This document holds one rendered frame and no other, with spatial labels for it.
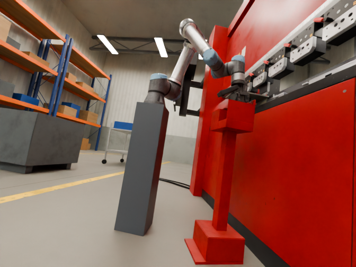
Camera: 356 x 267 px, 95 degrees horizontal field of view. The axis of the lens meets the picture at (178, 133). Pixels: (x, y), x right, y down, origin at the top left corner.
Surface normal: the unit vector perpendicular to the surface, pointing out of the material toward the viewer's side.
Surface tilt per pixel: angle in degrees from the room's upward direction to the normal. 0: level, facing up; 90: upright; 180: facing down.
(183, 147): 90
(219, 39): 90
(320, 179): 90
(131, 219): 90
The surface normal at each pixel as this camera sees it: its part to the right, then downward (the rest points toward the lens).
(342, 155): -0.98, -0.15
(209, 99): 0.12, -0.10
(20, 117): -0.13, -0.13
